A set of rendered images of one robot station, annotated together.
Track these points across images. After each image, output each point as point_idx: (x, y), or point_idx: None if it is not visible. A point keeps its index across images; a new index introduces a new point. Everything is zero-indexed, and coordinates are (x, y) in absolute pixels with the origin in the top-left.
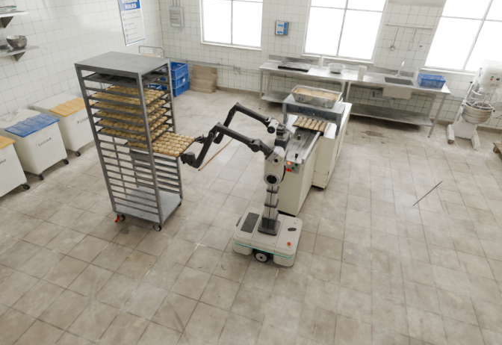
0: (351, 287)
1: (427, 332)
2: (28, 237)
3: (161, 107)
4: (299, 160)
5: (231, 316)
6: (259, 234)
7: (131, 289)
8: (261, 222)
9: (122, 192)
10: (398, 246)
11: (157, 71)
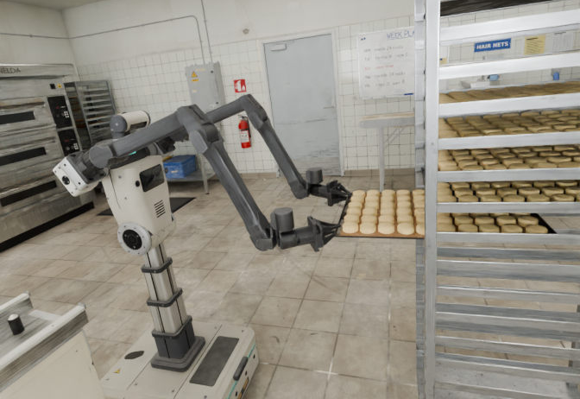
0: (91, 339)
1: (50, 309)
2: None
3: (476, 144)
4: (24, 318)
5: (261, 292)
6: (203, 336)
7: (395, 297)
8: (192, 349)
9: (539, 329)
10: None
11: None
